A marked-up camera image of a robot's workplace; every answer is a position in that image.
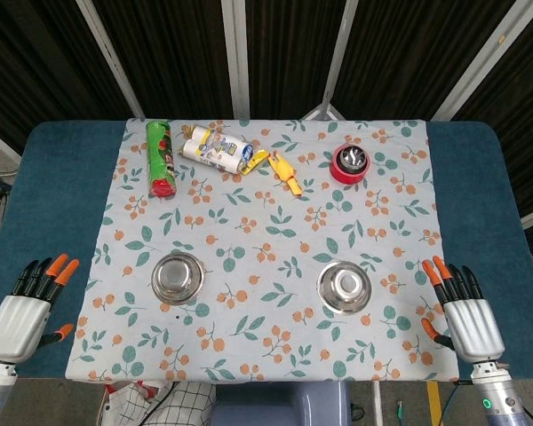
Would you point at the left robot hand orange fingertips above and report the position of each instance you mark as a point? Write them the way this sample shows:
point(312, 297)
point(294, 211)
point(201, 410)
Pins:
point(18, 321)

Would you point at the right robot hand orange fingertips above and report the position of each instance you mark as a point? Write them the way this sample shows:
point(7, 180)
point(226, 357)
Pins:
point(473, 326)

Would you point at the metal bowl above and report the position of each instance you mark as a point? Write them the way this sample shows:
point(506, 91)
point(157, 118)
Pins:
point(177, 278)
point(344, 286)

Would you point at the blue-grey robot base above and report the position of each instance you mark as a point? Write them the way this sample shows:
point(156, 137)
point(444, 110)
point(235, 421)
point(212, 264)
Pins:
point(280, 406)

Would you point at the blue table cover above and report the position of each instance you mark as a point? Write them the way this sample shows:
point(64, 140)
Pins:
point(49, 199)

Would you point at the round metal cup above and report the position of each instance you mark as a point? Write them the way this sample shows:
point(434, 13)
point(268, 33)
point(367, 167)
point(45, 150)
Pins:
point(351, 159)

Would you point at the green chips can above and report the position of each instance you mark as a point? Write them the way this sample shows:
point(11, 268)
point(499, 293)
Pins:
point(161, 160)

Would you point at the floral print tablecloth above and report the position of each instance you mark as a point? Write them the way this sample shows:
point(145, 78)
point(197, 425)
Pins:
point(257, 222)

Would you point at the yellow rubber chicken toy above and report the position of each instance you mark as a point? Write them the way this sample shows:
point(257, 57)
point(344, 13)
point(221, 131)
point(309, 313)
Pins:
point(284, 171)

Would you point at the white tripod stand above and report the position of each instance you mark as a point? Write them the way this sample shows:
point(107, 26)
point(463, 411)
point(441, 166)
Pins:
point(323, 108)

